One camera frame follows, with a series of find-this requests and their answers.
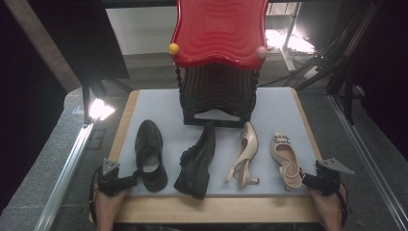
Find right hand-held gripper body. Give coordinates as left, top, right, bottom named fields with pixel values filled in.
left=313, top=157, right=356, bottom=197

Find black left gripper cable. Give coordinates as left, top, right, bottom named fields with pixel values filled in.
left=89, top=166, right=101, bottom=226

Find black leather shoe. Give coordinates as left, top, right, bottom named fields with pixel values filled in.
left=134, top=119, right=169, bottom=193
left=173, top=120, right=217, bottom=201

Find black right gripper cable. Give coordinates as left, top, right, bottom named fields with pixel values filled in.
left=336, top=182, right=351, bottom=229

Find red-topped black shoe rack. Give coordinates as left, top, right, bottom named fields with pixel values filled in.
left=168, top=0, right=269, bottom=129

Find beige diagonal beam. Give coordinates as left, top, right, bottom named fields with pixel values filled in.
left=2, top=0, right=83, bottom=94

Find grey foam mat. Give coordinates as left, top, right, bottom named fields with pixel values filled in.
left=115, top=87, right=319, bottom=197

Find beige jewelled slingback shoe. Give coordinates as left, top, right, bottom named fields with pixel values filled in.
left=223, top=121, right=261, bottom=190
left=269, top=132, right=305, bottom=192

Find black lamp stand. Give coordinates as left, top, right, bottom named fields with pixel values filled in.
left=81, top=71, right=136, bottom=124

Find person's right hand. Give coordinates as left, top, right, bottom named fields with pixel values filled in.
left=308, top=184, right=348, bottom=223

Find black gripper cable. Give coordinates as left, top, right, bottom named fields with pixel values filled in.
left=89, top=166, right=101, bottom=226
left=336, top=182, right=351, bottom=229

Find black tripod stands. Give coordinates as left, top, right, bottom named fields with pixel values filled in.
left=287, top=0, right=384, bottom=127

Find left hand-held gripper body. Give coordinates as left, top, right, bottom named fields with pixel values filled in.
left=96, top=157, right=135, bottom=197

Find person's left hand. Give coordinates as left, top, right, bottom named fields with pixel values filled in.
left=95, top=188, right=129, bottom=223

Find aluminium floor rail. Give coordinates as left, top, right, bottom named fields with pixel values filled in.
left=33, top=123, right=95, bottom=231
left=328, top=94, right=408, bottom=231

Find white panel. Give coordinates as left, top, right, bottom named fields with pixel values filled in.
left=105, top=6, right=179, bottom=56

